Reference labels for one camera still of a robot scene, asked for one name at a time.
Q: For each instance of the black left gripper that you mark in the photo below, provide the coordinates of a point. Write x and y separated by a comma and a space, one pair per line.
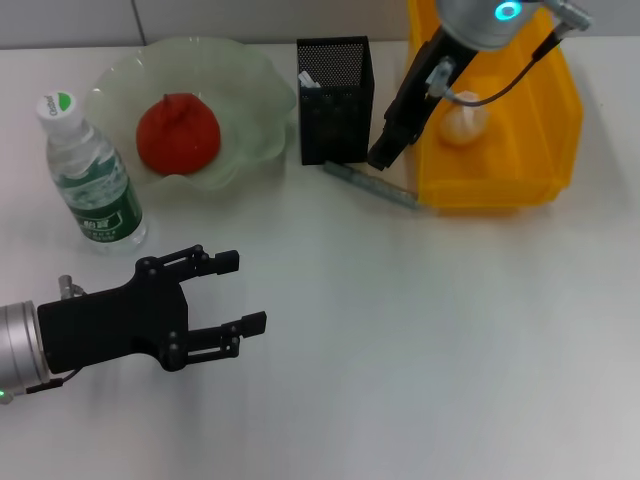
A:
110, 325

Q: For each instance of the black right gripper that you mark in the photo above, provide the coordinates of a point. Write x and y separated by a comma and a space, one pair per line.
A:
435, 70

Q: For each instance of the silver grey pen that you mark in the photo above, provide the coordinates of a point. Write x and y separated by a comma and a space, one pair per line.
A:
370, 182

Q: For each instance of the white garlic bulb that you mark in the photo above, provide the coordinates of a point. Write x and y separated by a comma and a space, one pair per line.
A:
465, 125

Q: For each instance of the green pen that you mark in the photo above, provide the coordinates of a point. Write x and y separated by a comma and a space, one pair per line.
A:
307, 80

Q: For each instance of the red tomato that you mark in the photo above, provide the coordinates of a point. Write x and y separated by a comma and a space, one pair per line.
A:
177, 140

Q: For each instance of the clear green-label water bottle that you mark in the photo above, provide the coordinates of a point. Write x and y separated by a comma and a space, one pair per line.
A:
95, 190

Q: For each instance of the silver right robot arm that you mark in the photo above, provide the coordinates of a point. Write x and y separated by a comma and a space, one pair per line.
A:
475, 20

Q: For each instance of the black mesh pen holder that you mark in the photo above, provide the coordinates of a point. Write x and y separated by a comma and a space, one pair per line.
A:
335, 125

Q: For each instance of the translucent green fruit plate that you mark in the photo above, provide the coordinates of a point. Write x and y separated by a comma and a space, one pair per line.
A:
250, 90

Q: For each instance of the yellow plastic bin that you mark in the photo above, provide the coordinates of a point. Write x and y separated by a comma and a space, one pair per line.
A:
525, 150

